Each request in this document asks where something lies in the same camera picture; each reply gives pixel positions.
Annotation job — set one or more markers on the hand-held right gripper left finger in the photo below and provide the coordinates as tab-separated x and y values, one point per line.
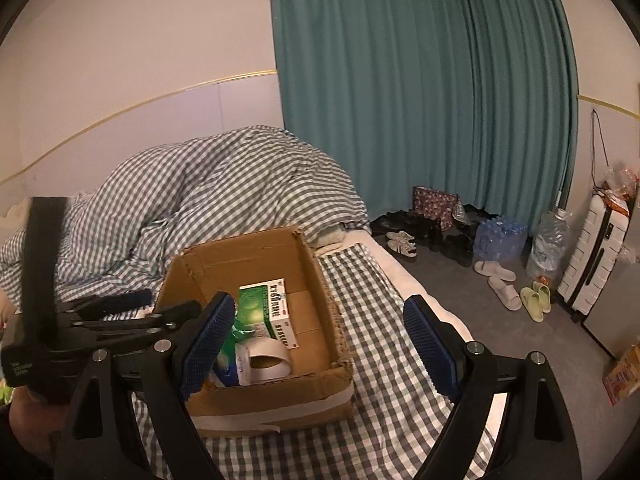
210	345

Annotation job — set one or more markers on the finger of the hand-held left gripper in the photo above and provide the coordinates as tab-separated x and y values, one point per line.
120	300
165	312

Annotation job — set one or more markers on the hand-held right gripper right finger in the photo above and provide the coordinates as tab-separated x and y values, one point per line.
430	350

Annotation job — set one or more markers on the blue and white packet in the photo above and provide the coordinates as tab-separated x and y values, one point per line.
227	372

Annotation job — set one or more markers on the white tape roll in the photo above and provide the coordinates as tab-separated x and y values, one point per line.
270	347

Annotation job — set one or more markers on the green medicine box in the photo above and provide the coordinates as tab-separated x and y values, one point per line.
270	310

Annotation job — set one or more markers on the cardboard box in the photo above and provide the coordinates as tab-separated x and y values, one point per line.
300	395

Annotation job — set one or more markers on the person's left hand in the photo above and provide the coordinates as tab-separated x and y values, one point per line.
30	425

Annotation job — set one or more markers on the grey checked bed sheet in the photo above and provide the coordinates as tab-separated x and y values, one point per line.
380	310

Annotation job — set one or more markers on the white mattress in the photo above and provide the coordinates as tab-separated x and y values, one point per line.
402	280

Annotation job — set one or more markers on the white slipper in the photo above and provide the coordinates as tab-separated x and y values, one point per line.
495	270
505	294

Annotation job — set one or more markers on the white sneaker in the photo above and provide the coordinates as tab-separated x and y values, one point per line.
397	236
404	250

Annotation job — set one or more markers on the black chunky shoe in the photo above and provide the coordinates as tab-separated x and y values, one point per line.
457	250

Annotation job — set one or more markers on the black boot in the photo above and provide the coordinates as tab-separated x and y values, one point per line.
425	232

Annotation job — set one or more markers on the pack of water bottles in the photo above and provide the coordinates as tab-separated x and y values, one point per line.
500	237

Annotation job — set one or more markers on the black leather shoe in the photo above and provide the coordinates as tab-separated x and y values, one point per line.
387	222

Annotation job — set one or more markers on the grey checked duvet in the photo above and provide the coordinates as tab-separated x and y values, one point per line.
225	185

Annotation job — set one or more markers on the floral bag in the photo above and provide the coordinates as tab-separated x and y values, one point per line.
432	202

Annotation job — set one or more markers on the large clear water jug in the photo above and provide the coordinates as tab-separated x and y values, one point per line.
547	245

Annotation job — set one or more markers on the white ribbed suitcase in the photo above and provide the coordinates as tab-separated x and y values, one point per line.
590	260

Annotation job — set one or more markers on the grey mini fridge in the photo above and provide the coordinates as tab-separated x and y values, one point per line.
617	310

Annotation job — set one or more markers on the orange snack box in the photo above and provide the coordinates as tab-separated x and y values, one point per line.
622	375

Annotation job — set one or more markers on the clear plastic bag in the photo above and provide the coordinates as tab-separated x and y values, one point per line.
622	180

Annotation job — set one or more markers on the teal curtain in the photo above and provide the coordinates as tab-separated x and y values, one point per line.
425	85

